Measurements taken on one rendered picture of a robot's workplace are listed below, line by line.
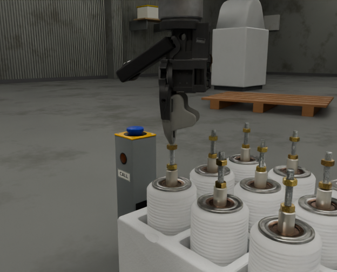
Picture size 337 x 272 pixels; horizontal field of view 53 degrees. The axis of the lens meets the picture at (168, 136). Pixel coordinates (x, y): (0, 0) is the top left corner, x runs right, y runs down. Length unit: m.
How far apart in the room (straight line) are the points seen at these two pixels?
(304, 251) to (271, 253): 0.04
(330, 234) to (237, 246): 0.14
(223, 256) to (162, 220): 0.13
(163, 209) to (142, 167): 0.18
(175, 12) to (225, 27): 4.85
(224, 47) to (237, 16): 0.47
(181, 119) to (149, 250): 0.24
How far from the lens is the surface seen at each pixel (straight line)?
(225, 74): 5.32
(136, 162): 0.75
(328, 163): 0.58
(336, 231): 0.58
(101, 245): 0.96
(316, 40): 10.58
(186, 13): 0.57
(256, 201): 0.62
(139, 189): 0.78
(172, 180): 0.63
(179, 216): 0.62
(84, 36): 8.27
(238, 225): 0.55
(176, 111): 0.58
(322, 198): 0.60
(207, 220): 0.54
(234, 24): 5.33
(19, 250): 0.99
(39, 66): 7.73
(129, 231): 0.66
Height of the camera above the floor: 0.49
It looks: 13 degrees down
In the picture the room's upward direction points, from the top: straight up
